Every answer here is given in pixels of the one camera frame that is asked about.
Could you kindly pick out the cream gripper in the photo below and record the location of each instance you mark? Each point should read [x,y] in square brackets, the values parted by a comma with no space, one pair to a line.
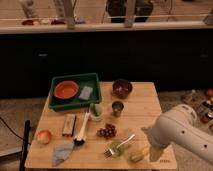
[155,154]

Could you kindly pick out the yellow banana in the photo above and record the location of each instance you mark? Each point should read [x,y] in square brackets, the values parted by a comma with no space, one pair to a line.
[139,155]

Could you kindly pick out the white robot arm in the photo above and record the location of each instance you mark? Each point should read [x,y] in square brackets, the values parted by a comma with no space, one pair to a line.
[177,125]

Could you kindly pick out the purple bowl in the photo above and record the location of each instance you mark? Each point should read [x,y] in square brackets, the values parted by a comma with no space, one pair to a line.
[122,88]

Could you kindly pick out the orange bowl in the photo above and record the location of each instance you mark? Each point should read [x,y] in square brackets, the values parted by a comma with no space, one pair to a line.
[66,89]

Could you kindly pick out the small green plate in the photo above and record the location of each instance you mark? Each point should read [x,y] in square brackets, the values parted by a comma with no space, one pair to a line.
[120,151]

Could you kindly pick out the bunch of red grapes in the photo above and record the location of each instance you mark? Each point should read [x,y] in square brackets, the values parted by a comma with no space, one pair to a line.
[109,131]

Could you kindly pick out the small metal cup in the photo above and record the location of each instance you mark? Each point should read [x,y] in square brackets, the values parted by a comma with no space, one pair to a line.
[117,108]

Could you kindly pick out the wooden block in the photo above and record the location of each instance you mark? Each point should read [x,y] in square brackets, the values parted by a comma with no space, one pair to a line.
[69,124]

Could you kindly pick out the grey sponge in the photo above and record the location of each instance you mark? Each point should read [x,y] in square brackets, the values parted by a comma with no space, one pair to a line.
[86,93]

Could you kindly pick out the grey blue cloth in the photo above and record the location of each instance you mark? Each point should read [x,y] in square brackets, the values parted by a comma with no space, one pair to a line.
[61,153]

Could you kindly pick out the green plastic tray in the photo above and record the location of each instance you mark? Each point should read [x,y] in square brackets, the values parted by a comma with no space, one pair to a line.
[88,79]

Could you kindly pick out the red apple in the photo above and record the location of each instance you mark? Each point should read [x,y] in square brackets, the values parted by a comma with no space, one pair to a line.
[44,137]

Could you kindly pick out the white handled dish brush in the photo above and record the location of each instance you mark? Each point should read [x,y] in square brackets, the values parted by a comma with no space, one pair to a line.
[79,139]

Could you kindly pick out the black stand post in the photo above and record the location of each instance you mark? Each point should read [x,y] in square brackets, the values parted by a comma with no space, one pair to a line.
[25,144]

